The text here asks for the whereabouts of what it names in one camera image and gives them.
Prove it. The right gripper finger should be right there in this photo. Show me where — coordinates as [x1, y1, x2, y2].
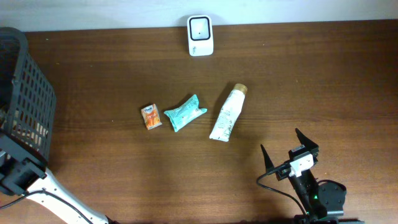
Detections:
[261, 144, 275, 173]
[295, 128, 318, 149]

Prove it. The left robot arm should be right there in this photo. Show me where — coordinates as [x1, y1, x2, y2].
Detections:
[1, 132, 111, 224]

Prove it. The orange tissue packet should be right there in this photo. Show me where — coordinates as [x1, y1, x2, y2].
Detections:
[141, 104, 162, 130]

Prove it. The teal wipes packet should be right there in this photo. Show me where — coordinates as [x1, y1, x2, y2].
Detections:
[164, 95, 208, 132]

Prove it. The white barcode scanner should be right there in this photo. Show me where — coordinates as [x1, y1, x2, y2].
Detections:
[187, 15, 214, 57]

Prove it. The grey plastic mesh basket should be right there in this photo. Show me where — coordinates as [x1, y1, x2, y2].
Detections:
[0, 27, 57, 166]

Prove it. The black cable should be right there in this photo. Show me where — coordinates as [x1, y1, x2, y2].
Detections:
[0, 189, 94, 224]
[256, 161, 310, 218]

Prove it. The glutinous rice bag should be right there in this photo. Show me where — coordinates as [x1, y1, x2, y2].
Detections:
[1, 105, 51, 152]

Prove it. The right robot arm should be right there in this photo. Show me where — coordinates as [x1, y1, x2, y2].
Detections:
[256, 129, 362, 224]

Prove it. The right black cable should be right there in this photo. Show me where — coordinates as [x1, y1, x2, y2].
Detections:
[256, 161, 310, 218]

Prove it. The left black cable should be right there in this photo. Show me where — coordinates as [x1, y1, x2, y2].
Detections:
[0, 189, 94, 224]

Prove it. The white tube gold cap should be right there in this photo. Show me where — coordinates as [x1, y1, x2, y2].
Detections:
[209, 83, 248, 142]

